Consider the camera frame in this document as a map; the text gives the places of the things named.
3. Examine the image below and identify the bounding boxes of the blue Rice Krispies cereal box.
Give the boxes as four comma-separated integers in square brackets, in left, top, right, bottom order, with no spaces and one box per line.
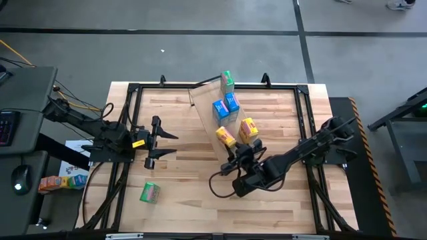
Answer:
[224,92,241,122]
[211,99,232,128]

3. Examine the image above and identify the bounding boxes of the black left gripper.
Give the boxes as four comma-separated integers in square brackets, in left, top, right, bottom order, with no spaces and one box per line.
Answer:
[133,115,179,170]

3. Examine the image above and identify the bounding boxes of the wooden shelf with black frame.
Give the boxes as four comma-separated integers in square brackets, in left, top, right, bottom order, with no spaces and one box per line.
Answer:
[187,75,265,165]

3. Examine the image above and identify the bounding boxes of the black aluminium table frame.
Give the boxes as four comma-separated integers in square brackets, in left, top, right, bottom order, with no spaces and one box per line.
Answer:
[78,82,358,235]

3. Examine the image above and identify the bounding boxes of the orange cereal box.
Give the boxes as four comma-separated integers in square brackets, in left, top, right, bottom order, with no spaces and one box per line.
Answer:
[37,175,63,195]

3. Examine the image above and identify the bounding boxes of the green and blue box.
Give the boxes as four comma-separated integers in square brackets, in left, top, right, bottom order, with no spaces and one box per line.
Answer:
[67,173,89,191]

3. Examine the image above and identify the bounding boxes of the yellow floor cable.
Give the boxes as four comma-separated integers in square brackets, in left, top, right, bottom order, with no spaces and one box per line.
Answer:
[0,39,103,111]

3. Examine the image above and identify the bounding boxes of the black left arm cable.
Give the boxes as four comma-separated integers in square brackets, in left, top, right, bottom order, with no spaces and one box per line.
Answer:
[99,99,141,129]

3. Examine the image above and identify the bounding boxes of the silver metal bracket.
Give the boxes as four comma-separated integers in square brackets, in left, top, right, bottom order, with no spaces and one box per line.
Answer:
[291,234,330,240]
[105,233,145,240]

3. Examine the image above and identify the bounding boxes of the grey metal table frame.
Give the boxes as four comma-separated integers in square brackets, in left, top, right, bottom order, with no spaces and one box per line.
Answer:
[366,86,427,195]

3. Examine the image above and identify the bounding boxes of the black desk support bar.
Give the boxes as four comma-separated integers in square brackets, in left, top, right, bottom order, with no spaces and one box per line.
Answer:
[35,132,91,171]

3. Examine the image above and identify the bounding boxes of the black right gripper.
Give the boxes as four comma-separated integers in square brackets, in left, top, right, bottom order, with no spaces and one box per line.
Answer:
[220,138,265,174]

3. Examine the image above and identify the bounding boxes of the black keyboard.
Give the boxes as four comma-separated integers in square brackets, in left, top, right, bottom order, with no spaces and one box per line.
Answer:
[0,110,21,148]

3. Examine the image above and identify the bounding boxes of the person's shoe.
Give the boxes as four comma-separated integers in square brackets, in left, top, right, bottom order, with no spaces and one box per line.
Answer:
[386,0,417,11]

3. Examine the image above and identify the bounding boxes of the black computer mouse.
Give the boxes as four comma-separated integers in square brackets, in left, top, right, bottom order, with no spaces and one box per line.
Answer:
[10,163,33,196]

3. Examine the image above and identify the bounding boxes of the green cereal box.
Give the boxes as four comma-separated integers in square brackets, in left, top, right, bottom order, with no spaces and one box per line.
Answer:
[220,70,236,96]
[139,181,162,205]

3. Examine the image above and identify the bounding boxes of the black hazard-striped floor mat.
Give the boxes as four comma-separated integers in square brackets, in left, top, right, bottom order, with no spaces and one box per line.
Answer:
[328,96,398,238]

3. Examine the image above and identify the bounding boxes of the grey desk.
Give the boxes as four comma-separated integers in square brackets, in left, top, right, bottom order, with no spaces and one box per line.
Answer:
[0,65,59,236]

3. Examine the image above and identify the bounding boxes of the white printed box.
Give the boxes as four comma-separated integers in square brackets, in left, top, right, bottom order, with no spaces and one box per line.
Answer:
[59,139,93,178]

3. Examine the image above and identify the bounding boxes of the yellow cereal box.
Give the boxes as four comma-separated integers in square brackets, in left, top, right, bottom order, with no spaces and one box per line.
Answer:
[238,117,260,145]
[215,125,238,149]

